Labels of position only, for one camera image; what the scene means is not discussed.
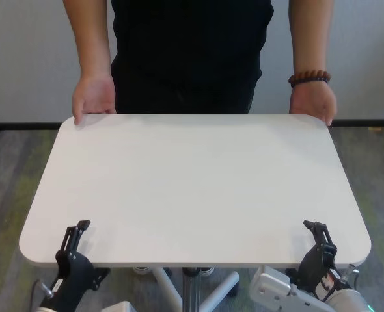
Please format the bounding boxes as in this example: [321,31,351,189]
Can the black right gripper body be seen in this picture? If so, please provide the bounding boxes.
[289,242,342,295]

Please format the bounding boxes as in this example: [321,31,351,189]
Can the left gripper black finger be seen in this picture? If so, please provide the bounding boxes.
[90,266,111,291]
[59,220,92,257]

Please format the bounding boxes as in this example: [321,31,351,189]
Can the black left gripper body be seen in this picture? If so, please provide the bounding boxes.
[37,249,97,312]

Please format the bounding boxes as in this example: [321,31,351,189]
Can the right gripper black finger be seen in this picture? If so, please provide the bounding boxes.
[302,219,335,250]
[284,266,300,284]

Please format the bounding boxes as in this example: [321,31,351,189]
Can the white rolling table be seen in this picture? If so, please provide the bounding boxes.
[19,113,372,312]

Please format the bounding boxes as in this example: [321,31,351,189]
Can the person's left forearm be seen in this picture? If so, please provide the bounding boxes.
[291,0,336,77]

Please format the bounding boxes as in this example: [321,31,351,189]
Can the person's right forearm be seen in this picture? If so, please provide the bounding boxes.
[62,0,113,81]

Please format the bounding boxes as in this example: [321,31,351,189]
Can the person's left hand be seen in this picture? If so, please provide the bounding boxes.
[288,84,338,127]

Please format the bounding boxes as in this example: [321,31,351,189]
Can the person's right hand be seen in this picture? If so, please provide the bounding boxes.
[72,75,117,126]

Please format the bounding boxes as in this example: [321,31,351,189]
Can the person in black shirt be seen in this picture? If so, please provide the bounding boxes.
[109,0,275,115]

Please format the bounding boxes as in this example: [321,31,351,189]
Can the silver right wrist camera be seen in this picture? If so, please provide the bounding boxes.
[249,265,329,312]

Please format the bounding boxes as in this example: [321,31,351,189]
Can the left arm cable plug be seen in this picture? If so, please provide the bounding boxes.
[31,279,55,312]

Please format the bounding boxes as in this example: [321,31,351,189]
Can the arm cable plug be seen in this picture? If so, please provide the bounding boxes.
[340,263,361,289]
[31,279,55,312]

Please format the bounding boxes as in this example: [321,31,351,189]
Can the right arm cable plug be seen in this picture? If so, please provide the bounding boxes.
[340,263,361,289]

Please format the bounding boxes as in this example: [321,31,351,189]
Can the black wall baseboard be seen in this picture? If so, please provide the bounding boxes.
[0,120,384,129]

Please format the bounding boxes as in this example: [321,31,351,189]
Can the brown bead bracelet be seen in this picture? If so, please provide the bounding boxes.
[288,70,332,88]

